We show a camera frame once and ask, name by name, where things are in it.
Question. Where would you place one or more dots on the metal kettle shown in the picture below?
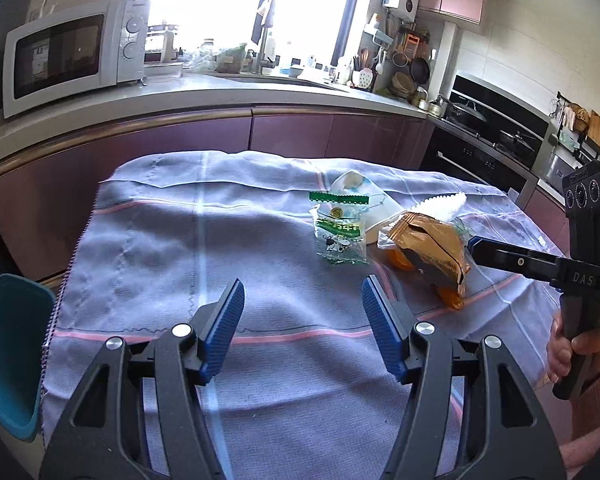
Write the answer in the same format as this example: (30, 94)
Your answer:
(437, 106)

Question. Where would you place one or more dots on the grey kitchen counter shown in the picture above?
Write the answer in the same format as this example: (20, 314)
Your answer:
(180, 95)

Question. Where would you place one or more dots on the white paper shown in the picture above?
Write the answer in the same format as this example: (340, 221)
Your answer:
(375, 215)

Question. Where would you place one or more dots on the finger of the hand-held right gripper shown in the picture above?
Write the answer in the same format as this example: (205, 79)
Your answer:
(510, 260)

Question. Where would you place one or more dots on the stack of bowls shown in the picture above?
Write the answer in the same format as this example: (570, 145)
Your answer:
(403, 85)

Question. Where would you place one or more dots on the pot with glass lid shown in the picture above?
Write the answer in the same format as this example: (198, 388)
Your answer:
(465, 112)

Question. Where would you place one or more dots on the person's right hand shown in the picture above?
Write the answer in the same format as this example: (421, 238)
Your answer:
(559, 355)

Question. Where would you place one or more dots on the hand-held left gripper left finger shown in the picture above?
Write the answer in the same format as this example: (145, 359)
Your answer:
(225, 325)

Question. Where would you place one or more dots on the brown foil wrapper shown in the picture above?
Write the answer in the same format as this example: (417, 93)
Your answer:
(430, 245)

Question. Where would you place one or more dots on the teal plastic bin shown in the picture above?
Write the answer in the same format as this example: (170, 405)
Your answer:
(10, 350)

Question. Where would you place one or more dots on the utensil holder with utensils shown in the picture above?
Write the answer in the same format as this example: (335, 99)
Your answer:
(364, 72)

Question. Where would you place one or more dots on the orange peel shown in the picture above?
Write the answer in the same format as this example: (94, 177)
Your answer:
(452, 299)
(400, 261)

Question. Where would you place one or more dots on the white microwave oven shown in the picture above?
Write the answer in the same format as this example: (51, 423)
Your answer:
(55, 55)

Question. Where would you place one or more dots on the hanging white bag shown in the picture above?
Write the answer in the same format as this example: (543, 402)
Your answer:
(266, 10)

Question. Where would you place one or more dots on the kitchen window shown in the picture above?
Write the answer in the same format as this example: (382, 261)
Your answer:
(215, 5)

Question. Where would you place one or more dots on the maroon lower cabinets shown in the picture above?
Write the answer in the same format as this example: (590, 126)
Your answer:
(290, 135)

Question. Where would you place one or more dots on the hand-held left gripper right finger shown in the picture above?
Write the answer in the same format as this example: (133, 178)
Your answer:
(380, 325)

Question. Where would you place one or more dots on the wooden cutting board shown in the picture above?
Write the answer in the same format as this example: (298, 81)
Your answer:
(598, 131)

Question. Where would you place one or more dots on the black built-in oven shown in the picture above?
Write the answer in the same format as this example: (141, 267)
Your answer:
(475, 165)

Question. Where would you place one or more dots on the black wok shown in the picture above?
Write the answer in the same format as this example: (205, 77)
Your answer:
(516, 140)

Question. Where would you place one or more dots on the white foam net sleeve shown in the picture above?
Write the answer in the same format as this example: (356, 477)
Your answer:
(440, 206)

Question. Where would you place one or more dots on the green and white snack wrapper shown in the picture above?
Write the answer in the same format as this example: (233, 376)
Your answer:
(337, 232)

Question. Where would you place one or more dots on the metal sink faucet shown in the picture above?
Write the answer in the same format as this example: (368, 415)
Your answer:
(266, 50)

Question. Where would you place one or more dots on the grey-blue striped tablecloth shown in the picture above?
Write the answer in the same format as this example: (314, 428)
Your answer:
(180, 240)

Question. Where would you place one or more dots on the hanging black frying pan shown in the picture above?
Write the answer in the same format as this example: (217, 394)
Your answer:
(420, 69)

